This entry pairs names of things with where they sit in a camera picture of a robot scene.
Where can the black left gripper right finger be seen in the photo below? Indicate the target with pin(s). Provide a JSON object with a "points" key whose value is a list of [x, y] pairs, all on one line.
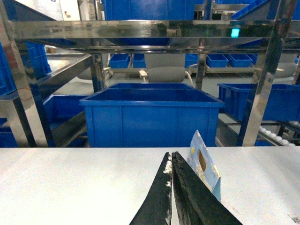
{"points": [[195, 204]]}

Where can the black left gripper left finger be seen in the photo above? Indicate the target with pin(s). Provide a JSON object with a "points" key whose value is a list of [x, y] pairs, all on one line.
{"points": [[156, 209]]}

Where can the flower gift bag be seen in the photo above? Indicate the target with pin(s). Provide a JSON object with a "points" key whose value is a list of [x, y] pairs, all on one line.
{"points": [[202, 164]]}

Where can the small QR code sticker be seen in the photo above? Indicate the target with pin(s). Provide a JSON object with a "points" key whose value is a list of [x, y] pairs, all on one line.
{"points": [[295, 218]]}

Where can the blue crate behind table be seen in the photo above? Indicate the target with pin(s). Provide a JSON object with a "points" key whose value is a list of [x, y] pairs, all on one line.
{"points": [[123, 118]]}

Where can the blue crate right shelf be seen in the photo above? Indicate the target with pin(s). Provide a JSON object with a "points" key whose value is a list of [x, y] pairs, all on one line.
{"points": [[283, 103]]}

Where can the stainless steel shelf rack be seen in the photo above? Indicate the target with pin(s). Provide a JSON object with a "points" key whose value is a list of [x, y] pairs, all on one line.
{"points": [[269, 39]]}

